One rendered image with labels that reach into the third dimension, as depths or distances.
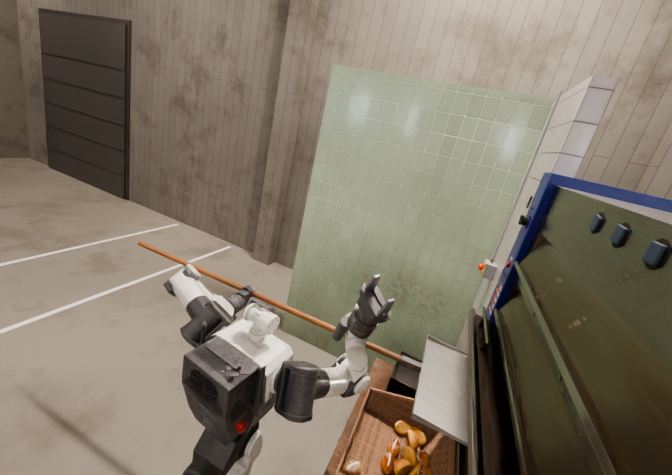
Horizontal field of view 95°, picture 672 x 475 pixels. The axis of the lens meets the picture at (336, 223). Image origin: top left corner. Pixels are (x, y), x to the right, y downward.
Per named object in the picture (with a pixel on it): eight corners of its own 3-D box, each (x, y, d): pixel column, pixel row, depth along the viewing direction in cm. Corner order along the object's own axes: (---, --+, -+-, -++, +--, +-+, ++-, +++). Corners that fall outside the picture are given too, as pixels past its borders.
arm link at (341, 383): (356, 401, 117) (322, 410, 99) (335, 374, 125) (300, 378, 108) (374, 377, 116) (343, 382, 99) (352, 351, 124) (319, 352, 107)
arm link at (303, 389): (326, 411, 99) (299, 418, 88) (305, 403, 104) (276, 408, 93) (332, 371, 102) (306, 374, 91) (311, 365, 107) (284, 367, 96)
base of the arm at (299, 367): (320, 418, 97) (300, 426, 87) (288, 407, 103) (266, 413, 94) (328, 367, 101) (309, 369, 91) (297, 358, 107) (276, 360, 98)
